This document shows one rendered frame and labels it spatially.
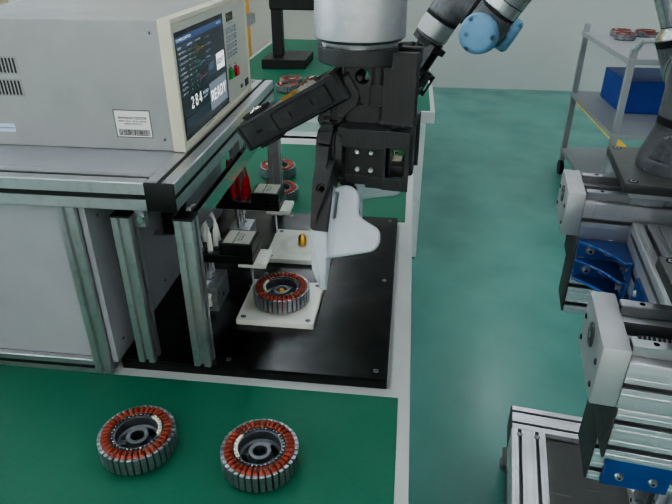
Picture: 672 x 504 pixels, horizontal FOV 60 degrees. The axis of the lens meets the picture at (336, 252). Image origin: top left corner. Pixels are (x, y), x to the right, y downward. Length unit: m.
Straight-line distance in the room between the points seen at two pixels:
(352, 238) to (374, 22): 0.17
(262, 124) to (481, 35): 0.75
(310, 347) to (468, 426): 1.07
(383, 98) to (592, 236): 0.83
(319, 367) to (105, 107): 0.56
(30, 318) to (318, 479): 0.57
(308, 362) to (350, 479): 0.24
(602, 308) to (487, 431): 1.25
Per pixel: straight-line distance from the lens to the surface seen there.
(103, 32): 1.01
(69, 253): 1.01
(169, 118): 1.00
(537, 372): 2.34
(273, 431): 0.91
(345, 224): 0.51
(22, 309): 1.14
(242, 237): 1.13
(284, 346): 1.09
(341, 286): 1.25
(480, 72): 6.46
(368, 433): 0.95
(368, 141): 0.50
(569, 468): 1.74
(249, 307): 1.18
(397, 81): 0.50
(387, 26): 0.48
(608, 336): 0.81
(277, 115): 0.53
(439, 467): 1.93
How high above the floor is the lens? 1.43
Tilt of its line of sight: 29 degrees down
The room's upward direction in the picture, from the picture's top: straight up
